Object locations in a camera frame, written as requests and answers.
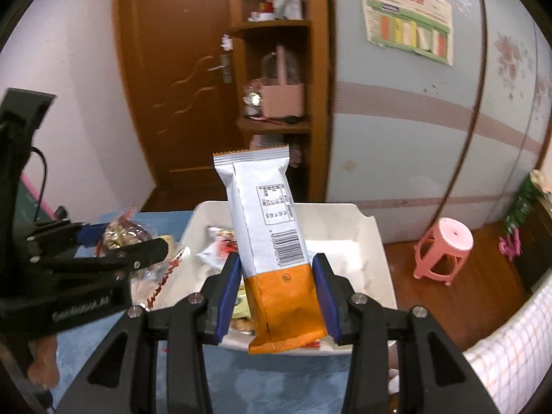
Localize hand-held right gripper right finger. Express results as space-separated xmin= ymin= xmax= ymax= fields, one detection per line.
xmin=312 ymin=253 xmax=503 ymax=414

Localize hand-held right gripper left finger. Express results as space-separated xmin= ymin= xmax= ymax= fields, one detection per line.
xmin=54 ymin=251 xmax=243 ymax=414

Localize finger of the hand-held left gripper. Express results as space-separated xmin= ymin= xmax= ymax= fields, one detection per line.
xmin=26 ymin=220 xmax=114 ymax=250
xmin=26 ymin=235 xmax=170 ymax=277

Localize clear packet of mixed nuts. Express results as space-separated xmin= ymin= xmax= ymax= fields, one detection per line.
xmin=96 ymin=209 xmax=173 ymax=268

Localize red white snack packet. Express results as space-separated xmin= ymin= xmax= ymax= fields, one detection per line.
xmin=144 ymin=246 xmax=193 ymax=311

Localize apple print snack packet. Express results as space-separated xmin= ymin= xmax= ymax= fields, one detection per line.
xmin=196 ymin=226 xmax=238 ymax=270

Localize white plastic storage box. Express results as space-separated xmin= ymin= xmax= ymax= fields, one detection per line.
xmin=170 ymin=200 xmax=397 ymax=356

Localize white orange bar packet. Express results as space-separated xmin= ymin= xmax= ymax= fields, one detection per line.
xmin=213 ymin=146 xmax=327 ymax=355

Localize person's left hand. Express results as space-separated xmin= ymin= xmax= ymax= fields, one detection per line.
xmin=28 ymin=333 xmax=60 ymax=389

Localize blue plush blanket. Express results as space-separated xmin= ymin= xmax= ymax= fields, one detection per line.
xmin=56 ymin=209 xmax=358 ymax=414

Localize pink plastic stool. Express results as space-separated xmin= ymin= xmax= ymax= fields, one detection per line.
xmin=413 ymin=218 xmax=474 ymax=286

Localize folded pink cloths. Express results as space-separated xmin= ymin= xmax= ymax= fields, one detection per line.
xmin=250 ymin=134 xmax=303 ymax=169

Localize brown wooden door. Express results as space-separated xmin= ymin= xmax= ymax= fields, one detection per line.
xmin=113 ymin=0 xmax=242 ymax=201

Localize pale blue flowered wardrobe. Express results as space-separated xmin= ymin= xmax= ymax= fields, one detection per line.
xmin=325 ymin=0 xmax=552 ymax=246

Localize pink toy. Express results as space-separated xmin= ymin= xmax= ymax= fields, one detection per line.
xmin=498 ymin=228 xmax=522 ymax=262

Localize checkered white cloth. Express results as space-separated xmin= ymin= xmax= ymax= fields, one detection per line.
xmin=463 ymin=285 xmax=552 ymax=414

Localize pile of shiny wrappers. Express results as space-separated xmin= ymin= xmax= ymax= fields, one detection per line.
xmin=241 ymin=80 xmax=265 ymax=115

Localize dark wooden cabinet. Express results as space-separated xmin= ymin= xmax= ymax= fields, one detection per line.
xmin=515 ymin=194 xmax=552 ymax=294

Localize green printed packet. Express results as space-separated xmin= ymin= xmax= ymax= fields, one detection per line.
xmin=504 ymin=172 xmax=540 ymax=236

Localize brown wooden corner shelf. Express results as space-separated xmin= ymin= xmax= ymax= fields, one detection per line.
xmin=226 ymin=0 xmax=333 ymax=203

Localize group of small bottles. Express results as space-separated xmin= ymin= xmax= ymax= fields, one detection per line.
xmin=250 ymin=0 xmax=305 ymax=22

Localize green chalkboard with pink frame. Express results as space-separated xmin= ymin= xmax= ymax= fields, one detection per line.
xmin=17 ymin=175 xmax=65 ymax=225

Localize black cable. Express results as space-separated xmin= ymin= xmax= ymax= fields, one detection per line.
xmin=30 ymin=147 xmax=49 ymax=225

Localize pink basket with handle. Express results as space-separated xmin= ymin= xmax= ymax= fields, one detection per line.
xmin=259 ymin=45 xmax=307 ymax=119

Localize silver door handle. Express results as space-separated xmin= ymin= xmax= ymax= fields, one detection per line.
xmin=207 ymin=54 xmax=234 ymax=85

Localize colourful wall poster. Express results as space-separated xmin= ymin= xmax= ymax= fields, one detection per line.
xmin=357 ymin=0 xmax=454 ymax=66

